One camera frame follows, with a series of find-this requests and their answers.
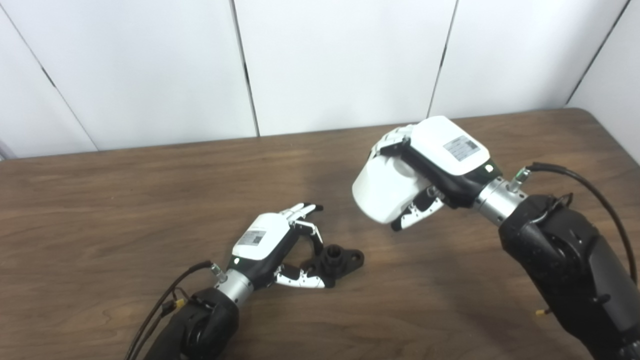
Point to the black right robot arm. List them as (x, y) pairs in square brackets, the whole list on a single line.
[(570, 260)]

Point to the black flanged holder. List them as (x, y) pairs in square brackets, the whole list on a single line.
[(342, 260)]

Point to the round white block with holes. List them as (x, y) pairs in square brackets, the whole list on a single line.
[(385, 192)]

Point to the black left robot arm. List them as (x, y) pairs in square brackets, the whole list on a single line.
[(200, 327)]

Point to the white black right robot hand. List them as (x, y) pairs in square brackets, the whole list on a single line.
[(447, 147)]

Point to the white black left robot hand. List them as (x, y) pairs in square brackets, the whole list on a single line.
[(260, 240)]

